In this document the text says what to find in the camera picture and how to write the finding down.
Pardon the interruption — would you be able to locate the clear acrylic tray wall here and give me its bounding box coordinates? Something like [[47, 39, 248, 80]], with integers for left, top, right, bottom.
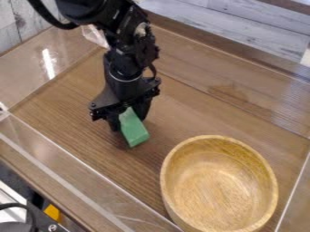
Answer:
[[0, 108, 125, 232]]

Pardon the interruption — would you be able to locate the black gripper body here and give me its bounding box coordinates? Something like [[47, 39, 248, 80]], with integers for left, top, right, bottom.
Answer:
[[88, 57, 162, 121]]

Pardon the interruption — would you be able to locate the yellow tag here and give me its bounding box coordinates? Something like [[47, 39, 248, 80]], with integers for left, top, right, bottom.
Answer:
[[44, 204, 60, 222]]

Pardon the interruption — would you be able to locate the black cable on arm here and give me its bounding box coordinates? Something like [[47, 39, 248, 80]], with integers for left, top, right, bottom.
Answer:
[[25, 0, 80, 31]]

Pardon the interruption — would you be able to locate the brown wooden bowl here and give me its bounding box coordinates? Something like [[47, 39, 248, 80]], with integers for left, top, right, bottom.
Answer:
[[160, 135, 278, 232]]

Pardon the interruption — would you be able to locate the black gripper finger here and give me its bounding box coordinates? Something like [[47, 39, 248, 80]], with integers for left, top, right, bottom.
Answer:
[[132, 99, 151, 121], [107, 115, 121, 131]]

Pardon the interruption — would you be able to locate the green rectangular block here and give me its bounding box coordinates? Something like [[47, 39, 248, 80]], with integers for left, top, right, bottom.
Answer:
[[119, 108, 149, 148]]

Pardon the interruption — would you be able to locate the clear acrylic corner bracket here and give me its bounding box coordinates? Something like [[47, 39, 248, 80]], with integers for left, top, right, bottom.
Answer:
[[81, 25, 109, 49]]

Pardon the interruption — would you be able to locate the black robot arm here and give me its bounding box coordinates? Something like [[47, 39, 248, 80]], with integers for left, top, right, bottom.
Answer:
[[57, 0, 162, 131]]

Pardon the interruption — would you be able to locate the black cable bottom left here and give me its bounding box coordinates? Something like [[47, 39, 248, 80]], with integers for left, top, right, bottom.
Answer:
[[0, 202, 37, 232]]

